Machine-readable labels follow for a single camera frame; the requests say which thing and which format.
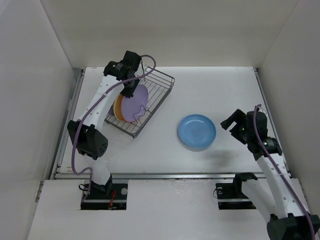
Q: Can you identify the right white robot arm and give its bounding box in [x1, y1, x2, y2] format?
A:
[215, 105, 320, 240]

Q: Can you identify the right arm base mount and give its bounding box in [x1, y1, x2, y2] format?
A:
[212, 183, 270, 210]

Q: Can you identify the blue plate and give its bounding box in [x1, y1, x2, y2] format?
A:
[177, 114, 217, 151]

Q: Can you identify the orange plate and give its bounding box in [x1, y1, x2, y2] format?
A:
[116, 94, 124, 121]

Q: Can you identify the grey wire dish rack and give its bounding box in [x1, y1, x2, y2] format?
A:
[105, 70, 175, 138]

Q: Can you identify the yellow plate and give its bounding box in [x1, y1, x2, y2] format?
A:
[112, 95, 121, 118]

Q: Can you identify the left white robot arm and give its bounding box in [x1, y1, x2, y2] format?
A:
[67, 51, 144, 199]

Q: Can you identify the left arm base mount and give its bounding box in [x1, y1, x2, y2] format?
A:
[78, 182, 128, 211]

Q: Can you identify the light purple plate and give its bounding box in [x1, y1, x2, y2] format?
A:
[121, 84, 149, 123]

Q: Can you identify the rear purple plate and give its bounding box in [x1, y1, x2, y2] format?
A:
[108, 105, 114, 116]

